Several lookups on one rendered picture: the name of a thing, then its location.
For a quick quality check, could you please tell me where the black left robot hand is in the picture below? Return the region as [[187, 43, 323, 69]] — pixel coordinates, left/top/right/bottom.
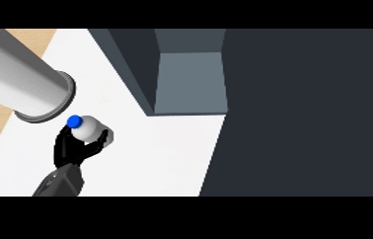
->
[[53, 124, 110, 170]]

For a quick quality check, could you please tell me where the white bottle with blue cap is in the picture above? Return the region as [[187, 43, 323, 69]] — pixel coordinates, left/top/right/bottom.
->
[[65, 115, 115, 148]]

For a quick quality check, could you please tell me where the pale grey cylinder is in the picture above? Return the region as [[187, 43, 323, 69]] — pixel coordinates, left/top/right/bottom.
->
[[0, 29, 76, 124]]

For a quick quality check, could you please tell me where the dark grey cabinet door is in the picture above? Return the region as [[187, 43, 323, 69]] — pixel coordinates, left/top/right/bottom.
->
[[197, 29, 373, 198]]

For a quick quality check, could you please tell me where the dark grey cabinet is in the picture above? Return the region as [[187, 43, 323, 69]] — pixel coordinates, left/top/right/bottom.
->
[[87, 29, 230, 118]]

